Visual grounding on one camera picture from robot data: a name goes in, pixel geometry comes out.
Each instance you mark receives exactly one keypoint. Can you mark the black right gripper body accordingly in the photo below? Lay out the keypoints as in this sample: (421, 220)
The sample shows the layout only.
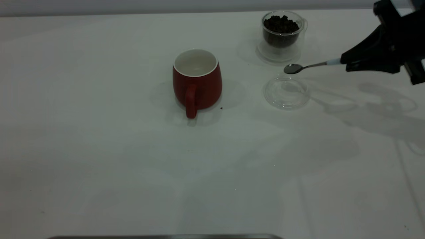
(411, 36)

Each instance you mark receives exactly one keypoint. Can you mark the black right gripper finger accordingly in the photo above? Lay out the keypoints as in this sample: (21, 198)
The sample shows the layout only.
(375, 68)
(375, 46)

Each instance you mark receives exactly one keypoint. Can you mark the red ceramic mug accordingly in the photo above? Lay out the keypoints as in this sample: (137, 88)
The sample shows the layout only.
(206, 86)

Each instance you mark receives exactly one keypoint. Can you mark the clear glass lid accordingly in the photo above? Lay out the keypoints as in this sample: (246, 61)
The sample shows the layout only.
(285, 96)

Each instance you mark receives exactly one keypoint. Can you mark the dark brown tea pieces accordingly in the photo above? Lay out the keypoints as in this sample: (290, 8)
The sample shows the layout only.
(280, 26)

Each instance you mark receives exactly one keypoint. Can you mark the clear double-wall glass cup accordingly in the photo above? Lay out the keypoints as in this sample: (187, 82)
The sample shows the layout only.
(282, 54)

